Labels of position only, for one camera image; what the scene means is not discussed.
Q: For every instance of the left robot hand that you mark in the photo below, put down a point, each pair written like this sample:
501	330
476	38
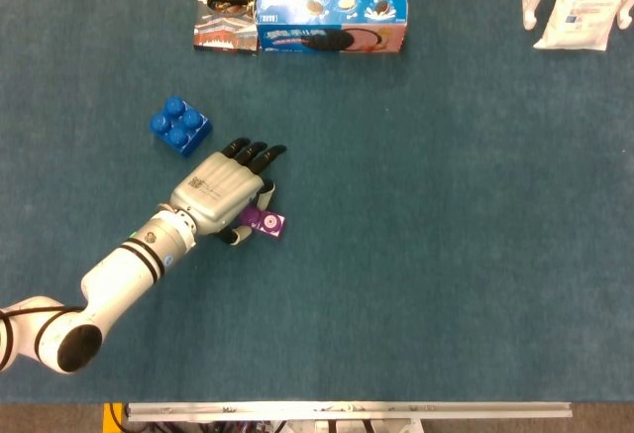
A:
218	190

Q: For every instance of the blue Oreo cookie box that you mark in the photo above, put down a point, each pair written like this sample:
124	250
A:
332	19

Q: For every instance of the aluminium profile rail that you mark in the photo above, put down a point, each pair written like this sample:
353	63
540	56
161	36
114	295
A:
347	410

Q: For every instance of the white printed pouch bag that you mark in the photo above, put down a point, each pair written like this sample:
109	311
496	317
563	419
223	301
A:
584	7

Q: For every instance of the teal felt table cloth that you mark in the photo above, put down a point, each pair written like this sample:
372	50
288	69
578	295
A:
421	254

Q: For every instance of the palace print flat box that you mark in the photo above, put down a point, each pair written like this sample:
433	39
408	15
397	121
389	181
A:
223	32

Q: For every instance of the purple toy brick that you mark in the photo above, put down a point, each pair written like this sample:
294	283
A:
270	224

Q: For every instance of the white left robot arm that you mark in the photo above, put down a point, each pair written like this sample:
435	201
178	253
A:
119	274

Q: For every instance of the blue toy brick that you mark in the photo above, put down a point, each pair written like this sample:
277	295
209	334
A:
180	128

